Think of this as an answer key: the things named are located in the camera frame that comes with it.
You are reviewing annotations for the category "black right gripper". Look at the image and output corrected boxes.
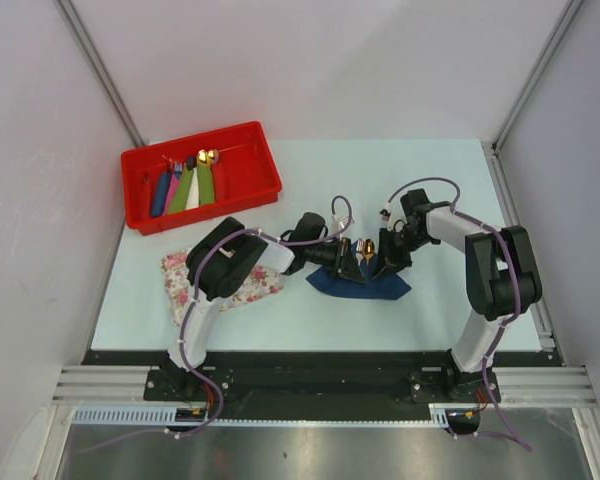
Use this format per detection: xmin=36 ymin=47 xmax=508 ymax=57
xmin=371 ymin=227 xmax=434 ymax=280

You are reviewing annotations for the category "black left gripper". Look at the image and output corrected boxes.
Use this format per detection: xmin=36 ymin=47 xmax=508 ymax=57
xmin=303 ymin=236 xmax=365 ymax=283

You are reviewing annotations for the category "gold spoon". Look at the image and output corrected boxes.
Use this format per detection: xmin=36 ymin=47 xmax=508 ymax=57
xmin=359 ymin=239 xmax=375 ymax=269

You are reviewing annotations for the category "dark blue paper napkin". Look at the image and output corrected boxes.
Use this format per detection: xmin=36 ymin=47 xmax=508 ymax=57
xmin=306 ymin=257 xmax=412 ymax=301

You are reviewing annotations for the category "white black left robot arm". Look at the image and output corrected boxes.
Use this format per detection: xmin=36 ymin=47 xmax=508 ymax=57
xmin=165 ymin=212 xmax=366 ymax=400

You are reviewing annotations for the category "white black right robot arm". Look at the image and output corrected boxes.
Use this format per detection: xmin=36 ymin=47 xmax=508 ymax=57
xmin=372 ymin=189 xmax=542 ymax=402

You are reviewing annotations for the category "white rolled napkin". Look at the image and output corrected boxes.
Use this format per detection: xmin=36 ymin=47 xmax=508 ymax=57
xmin=185 ymin=170 xmax=200 ymax=210

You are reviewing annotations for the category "olive green rolled napkin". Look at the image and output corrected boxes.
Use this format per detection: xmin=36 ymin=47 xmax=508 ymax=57
xmin=196 ymin=149 xmax=219 ymax=206

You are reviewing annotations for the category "pink rolled napkin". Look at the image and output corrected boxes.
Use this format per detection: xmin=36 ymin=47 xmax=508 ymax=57
xmin=163 ymin=164 xmax=183 ymax=215

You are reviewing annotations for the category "blue rolled napkin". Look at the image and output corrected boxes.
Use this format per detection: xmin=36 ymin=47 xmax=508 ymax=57
xmin=150 ymin=170 xmax=172 ymax=218

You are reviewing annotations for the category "floral cloth mat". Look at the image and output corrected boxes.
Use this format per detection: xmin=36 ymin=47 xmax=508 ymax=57
xmin=160 ymin=250 xmax=284 ymax=326

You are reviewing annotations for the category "red plastic bin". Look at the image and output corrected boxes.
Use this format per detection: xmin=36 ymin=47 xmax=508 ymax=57
xmin=121 ymin=121 xmax=282 ymax=235

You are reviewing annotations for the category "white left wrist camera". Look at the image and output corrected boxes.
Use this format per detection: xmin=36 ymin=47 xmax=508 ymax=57
xmin=331 ymin=214 xmax=355 ymax=237

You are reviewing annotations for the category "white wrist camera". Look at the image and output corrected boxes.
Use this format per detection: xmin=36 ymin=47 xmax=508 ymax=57
xmin=380 ymin=202 xmax=396 ymax=231
xmin=331 ymin=214 xmax=355 ymax=237

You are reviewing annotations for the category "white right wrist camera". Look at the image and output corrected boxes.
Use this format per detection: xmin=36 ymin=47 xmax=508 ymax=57
xmin=380 ymin=202 xmax=396 ymax=231

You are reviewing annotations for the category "right aluminium corner post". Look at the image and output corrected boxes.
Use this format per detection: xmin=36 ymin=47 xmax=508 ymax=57
xmin=494 ymin=0 xmax=589 ymax=151

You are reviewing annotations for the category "aluminium corner post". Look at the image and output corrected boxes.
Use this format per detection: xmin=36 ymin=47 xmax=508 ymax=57
xmin=494 ymin=0 xmax=589 ymax=151
xmin=53 ymin=0 xmax=146 ymax=148

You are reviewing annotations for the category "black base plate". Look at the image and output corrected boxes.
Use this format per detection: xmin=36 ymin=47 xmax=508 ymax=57
xmin=82 ymin=350 xmax=563 ymax=403

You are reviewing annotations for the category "white slotted cable duct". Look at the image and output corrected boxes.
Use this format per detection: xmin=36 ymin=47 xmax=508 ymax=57
xmin=72 ymin=403 xmax=454 ymax=429

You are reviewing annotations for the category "left aluminium corner post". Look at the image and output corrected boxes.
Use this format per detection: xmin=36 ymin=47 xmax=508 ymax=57
xmin=53 ymin=0 xmax=146 ymax=148

